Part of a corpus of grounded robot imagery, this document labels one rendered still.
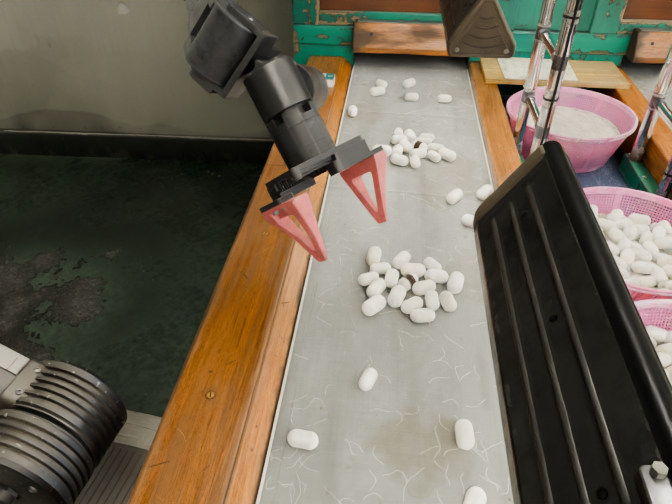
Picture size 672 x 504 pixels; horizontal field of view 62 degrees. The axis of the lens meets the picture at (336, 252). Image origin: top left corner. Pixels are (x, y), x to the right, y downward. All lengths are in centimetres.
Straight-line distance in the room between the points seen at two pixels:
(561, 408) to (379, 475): 38
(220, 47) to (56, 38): 210
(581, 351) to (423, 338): 49
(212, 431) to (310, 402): 12
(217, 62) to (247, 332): 32
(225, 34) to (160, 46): 190
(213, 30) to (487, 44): 32
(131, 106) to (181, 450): 217
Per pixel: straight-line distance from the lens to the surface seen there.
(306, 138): 58
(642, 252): 97
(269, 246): 83
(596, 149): 124
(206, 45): 61
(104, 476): 98
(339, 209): 95
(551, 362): 27
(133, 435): 101
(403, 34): 148
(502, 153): 111
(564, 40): 98
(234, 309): 74
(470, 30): 72
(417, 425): 65
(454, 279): 79
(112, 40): 257
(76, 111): 279
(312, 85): 64
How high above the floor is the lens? 128
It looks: 39 degrees down
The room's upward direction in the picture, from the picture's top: straight up
